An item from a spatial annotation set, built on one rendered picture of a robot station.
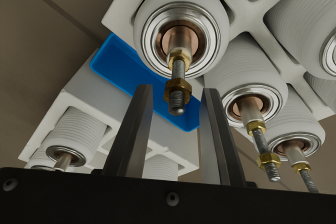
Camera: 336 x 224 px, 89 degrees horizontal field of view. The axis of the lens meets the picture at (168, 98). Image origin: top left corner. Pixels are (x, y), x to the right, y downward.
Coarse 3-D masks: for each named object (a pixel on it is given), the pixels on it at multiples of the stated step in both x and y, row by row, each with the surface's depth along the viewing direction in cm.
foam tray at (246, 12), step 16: (128, 0) 21; (224, 0) 20; (240, 0) 20; (256, 0) 20; (272, 0) 20; (112, 16) 22; (128, 16) 22; (240, 16) 21; (256, 16) 21; (128, 32) 23; (240, 32) 22; (256, 32) 22; (272, 48) 23; (272, 64) 28; (288, 64) 25; (192, 80) 28; (288, 80) 27; (304, 80) 26; (304, 96) 28; (320, 112) 30; (240, 128) 35
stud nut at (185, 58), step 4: (172, 52) 14; (176, 52) 14; (180, 52) 13; (184, 52) 14; (172, 56) 13; (176, 56) 13; (180, 56) 13; (184, 56) 13; (188, 56) 14; (168, 60) 14; (172, 60) 13; (184, 60) 13; (188, 60) 13; (168, 64) 14; (188, 64) 14; (168, 68) 14
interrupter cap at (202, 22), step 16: (160, 16) 15; (176, 16) 15; (192, 16) 15; (208, 16) 14; (144, 32) 16; (160, 32) 16; (176, 32) 16; (192, 32) 16; (208, 32) 15; (144, 48) 17; (160, 48) 17; (192, 48) 17; (208, 48) 16; (160, 64) 18; (192, 64) 18; (208, 64) 17
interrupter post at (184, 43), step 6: (174, 36) 16; (180, 36) 15; (186, 36) 16; (174, 42) 15; (180, 42) 14; (186, 42) 15; (168, 48) 15; (174, 48) 14; (180, 48) 14; (186, 48) 14; (168, 54) 14
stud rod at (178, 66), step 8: (176, 64) 13; (184, 64) 13; (176, 72) 12; (184, 72) 13; (176, 96) 10; (184, 96) 11; (168, 104) 10; (176, 104) 10; (184, 104) 10; (176, 112) 10
